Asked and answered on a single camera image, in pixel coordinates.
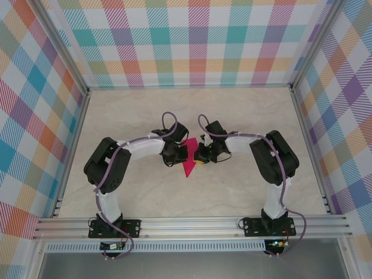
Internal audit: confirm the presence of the pink paper sheet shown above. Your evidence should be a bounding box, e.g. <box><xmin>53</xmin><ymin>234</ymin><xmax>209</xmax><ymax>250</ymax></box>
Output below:
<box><xmin>181</xmin><ymin>138</ymin><xmax>200</xmax><ymax>178</ymax></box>

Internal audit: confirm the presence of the thin black left gripper cable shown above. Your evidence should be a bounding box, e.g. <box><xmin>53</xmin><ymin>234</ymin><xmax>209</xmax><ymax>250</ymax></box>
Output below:
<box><xmin>162</xmin><ymin>155</ymin><xmax>181</xmax><ymax>168</ymax></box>

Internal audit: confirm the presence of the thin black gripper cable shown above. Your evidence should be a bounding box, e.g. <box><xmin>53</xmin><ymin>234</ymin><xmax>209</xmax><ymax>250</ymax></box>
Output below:
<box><xmin>162</xmin><ymin>155</ymin><xmax>181</xmax><ymax>168</ymax></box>
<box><xmin>213</xmin><ymin>151</ymin><xmax>233</xmax><ymax>163</ymax></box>

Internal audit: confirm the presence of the thin black right gripper cable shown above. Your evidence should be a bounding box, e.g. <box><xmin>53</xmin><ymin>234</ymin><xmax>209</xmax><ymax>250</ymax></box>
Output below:
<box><xmin>213</xmin><ymin>151</ymin><xmax>233</xmax><ymax>163</ymax></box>

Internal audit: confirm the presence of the aluminium rear frame rail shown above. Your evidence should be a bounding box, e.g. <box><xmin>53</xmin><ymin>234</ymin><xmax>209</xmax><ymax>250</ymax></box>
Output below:
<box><xmin>87</xmin><ymin>83</ymin><xmax>294</xmax><ymax>90</ymax></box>

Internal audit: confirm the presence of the long aluminium base rail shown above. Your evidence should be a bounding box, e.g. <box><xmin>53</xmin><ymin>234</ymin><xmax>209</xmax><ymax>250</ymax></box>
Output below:
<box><xmin>32</xmin><ymin>216</ymin><xmax>354</xmax><ymax>241</ymax></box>

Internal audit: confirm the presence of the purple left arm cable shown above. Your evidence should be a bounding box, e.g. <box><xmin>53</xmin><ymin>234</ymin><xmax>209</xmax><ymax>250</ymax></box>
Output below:
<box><xmin>94</xmin><ymin>112</ymin><xmax>178</xmax><ymax>260</ymax></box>

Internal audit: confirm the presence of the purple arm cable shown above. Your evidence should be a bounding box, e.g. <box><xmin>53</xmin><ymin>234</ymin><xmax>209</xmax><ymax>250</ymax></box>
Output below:
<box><xmin>198</xmin><ymin>114</ymin><xmax>307</xmax><ymax>258</ymax></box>
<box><xmin>94</xmin><ymin>112</ymin><xmax>178</xmax><ymax>260</ymax></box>

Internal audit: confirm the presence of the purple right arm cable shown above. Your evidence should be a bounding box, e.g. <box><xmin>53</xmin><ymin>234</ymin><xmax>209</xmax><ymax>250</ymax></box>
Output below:
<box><xmin>198</xmin><ymin>114</ymin><xmax>307</xmax><ymax>258</ymax></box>

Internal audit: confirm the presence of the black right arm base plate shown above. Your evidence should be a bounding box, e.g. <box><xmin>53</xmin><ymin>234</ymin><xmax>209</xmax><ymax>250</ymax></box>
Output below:
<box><xmin>242</xmin><ymin>216</ymin><xmax>297</xmax><ymax>237</ymax></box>

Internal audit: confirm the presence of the perforated metal cable tray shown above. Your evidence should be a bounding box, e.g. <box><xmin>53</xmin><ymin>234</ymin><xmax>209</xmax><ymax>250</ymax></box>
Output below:
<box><xmin>46</xmin><ymin>243</ymin><xmax>267</xmax><ymax>252</ymax></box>

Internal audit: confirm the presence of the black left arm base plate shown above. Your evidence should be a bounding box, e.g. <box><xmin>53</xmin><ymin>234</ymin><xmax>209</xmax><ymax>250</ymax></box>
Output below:
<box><xmin>88</xmin><ymin>219</ymin><xmax>142</xmax><ymax>239</ymax></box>

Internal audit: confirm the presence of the red left base wire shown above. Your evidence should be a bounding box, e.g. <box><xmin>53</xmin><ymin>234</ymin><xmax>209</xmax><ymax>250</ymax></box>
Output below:
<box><xmin>120</xmin><ymin>225</ymin><xmax>131</xmax><ymax>244</ymax></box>

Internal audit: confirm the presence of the aluminium side frame rail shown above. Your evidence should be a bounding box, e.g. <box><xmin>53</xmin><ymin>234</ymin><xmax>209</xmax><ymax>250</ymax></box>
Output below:
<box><xmin>290</xmin><ymin>87</ymin><xmax>332</xmax><ymax>214</ymax></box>
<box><xmin>52</xmin><ymin>88</ymin><xmax>91</xmax><ymax>219</ymax></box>

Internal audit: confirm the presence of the aluminium frame post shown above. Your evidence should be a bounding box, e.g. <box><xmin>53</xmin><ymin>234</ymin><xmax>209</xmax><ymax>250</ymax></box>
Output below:
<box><xmin>290</xmin><ymin>0</ymin><xmax>345</xmax><ymax>88</ymax></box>
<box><xmin>30</xmin><ymin>0</ymin><xmax>90</xmax><ymax>94</ymax></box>

